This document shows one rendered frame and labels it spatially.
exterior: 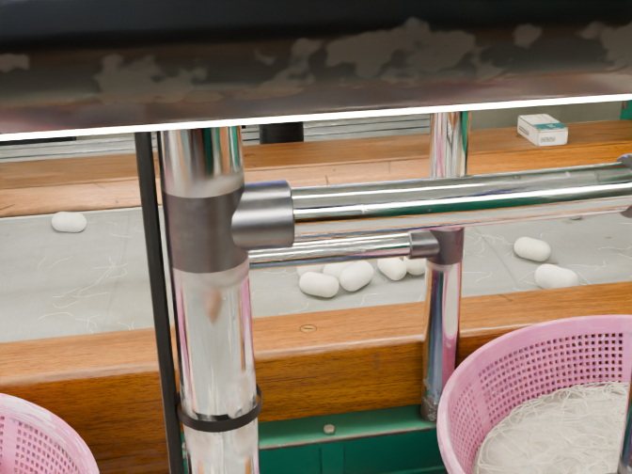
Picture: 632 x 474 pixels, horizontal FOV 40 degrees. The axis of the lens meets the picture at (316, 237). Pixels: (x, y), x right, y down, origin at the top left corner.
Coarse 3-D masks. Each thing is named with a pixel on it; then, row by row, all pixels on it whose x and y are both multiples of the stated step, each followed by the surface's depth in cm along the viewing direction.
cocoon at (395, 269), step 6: (396, 258) 71; (378, 264) 72; (384, 264) 71; (390, 264) 70; (396, 264) 70; (402, 264) 70; (384, 270) 71; (390, 270) 70; (396, 270) 70; (402, 270) 70; (390, 276) 70; (396, 276) 70; (402, 276) 70
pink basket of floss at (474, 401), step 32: (576, 320) 58; (608, 320) 58; (480, 352) 54; (512, 352) 56; (544, 352) 58; (576, 352) 58; (608, 352) 58; (448, 384) 51; (480, 384) 54; (512, 384) 56; (544, 384) 57; (608, 384) 58; (448, 416) 49; (480, 416) 54; (448, 448) 45
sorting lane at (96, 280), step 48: (0, 240) 81; (48, 240) 80; (96, 240) 80; (144, 240) 80; (480, 240) 78; (576, 240) 78; (624, 240) 78; (0, 288) 71; (48, 288) 71; (96, 288) 71; (144, 288) 71; (288, 288) 70; (384, 288) 70; (480, 288) 69; (528, 288) 69; (0, 336) 64; (48, 336) 63
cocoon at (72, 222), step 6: (54, 216) 82; (60, 216) 81; (66, 216) 81; (72, 216) 81; (78, 216) 81; (84, 216) 82; (54, 222) 81; (60, 222) 81; (66, 222) 81; (72, 222) 81; (78, 222) 81; (84, 222) 81; (60, 228) 81; (66, 228) 81; (72, 228) 81; (78, 228) 81; (84, 228) 82
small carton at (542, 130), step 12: (528, 120) 98; (540, 120) 98; (552, 120) 98; (528, 132) 98; (540, 132) 95; (552, 132) 95; (564, 132) 96; (540, 144) 96; (552, 144) 96; (564, 144) 96
